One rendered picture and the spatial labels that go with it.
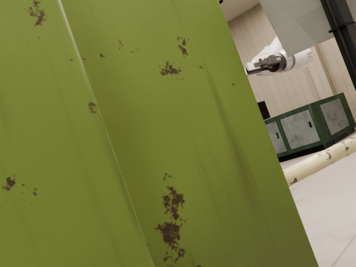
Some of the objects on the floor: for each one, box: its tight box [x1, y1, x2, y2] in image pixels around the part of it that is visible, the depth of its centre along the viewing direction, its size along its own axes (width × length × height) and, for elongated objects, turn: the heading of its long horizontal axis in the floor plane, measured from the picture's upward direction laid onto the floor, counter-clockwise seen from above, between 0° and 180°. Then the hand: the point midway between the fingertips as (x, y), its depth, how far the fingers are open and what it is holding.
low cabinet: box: [264, 92, 356, 163], centre depth 870 cm, size 217×198×87 cm
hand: (245, 69), depth 161 cm, fingers open, 7 cm apart
